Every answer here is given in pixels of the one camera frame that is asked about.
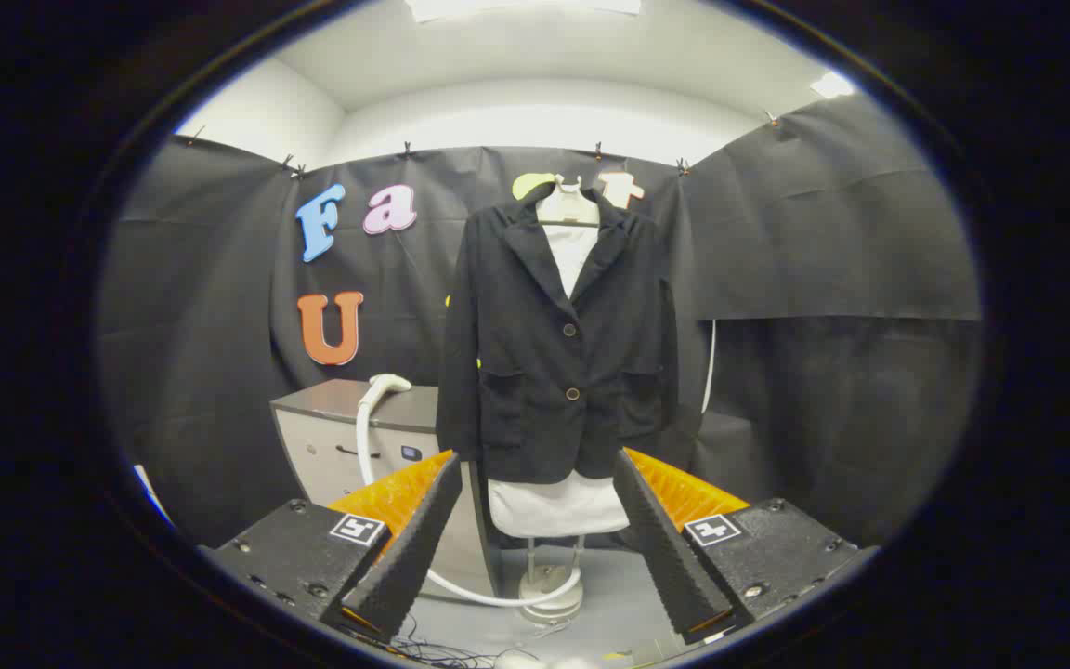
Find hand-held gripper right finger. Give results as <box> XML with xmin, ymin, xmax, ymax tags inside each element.
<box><xmin>611</xmin><ymin>447</ymin><xmax>880</xmax><ymax>647</ymax></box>

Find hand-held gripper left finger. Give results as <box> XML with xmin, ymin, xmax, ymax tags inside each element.
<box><xmin>201</xmin><ymin>449</ymin><xmax>463</xmax><ymax>644</ymax></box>

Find white shirt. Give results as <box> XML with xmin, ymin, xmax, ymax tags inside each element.
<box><xmin>487</xmin><ymin>223</ymin><xmax>631</xmax><ymax>540</ymax></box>

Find black blazer jacket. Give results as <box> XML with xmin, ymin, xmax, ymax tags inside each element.
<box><xmin>436</xmin><ymin>186</ymin><xmax>680</xmax><ymax>486</ymax></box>

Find white clothes hanger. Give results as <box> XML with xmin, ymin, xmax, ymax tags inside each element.
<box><xmin>535</xmin><ymin>175</ymin><xmax>603</xmax><ymax>229</ymax></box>

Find grey drawer cabinet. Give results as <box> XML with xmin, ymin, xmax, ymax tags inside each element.
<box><xmin>270</xmin><ymin>378</ymin><xmax>499</xmax><ymax>600</ymax></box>

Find black floor cables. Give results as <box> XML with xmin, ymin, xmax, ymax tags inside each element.
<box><xmin>349</xmin><ymin>623</ymin><xmax>499</xmax><ymax>669</ymax></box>

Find white steamer hose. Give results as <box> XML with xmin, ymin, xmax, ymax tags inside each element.
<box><xmin>356</xmin><ymin>386</ymin><xmax>582</xmax><ymax>610</ymax></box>

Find thin white cable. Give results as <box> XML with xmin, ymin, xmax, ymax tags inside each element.
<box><xmin>700</xmin><ymin>319</ymin><xmax>717</xmax><ymax>414</ymax></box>

